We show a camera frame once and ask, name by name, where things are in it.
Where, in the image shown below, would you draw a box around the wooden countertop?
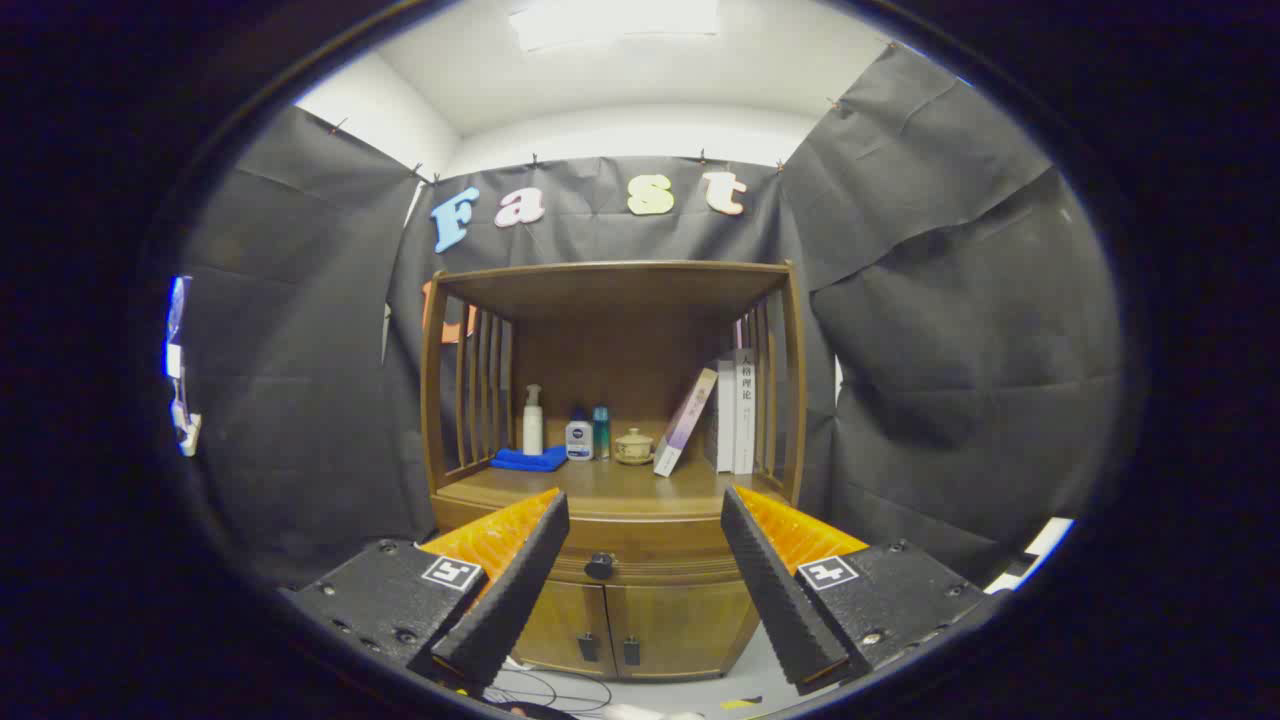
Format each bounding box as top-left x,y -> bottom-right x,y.
437,455 -> 791,521

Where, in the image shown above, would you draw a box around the black floor cables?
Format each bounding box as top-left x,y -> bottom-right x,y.
485,665 -> 613,713

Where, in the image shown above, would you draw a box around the wooden cabinet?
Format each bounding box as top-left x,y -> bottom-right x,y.
420,260 -> 809,681

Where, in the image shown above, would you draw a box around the wooden drawer with black knob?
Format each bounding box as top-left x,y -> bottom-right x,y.
432,498 -> 801,589

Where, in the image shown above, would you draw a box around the blue folded cloth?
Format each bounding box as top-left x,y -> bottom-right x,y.
490,446 -> 569,473

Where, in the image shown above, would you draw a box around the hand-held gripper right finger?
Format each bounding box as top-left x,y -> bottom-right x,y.
720,485 -> 1006,696

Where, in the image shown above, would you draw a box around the purple and white book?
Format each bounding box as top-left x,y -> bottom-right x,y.
653,367 -> 719,478

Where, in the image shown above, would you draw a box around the wooden cabinet door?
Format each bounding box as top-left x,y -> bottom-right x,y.
605,580 -> 761,681
515,580 -> 613,678

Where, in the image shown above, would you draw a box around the white book with black lettering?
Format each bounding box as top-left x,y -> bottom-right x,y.
733,347 -> 757,475

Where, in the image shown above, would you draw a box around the ceiling light panel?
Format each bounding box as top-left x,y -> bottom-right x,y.
510,0 -> 721,51

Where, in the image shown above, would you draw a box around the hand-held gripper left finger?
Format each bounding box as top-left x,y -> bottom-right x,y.
283,488 -> 571,691

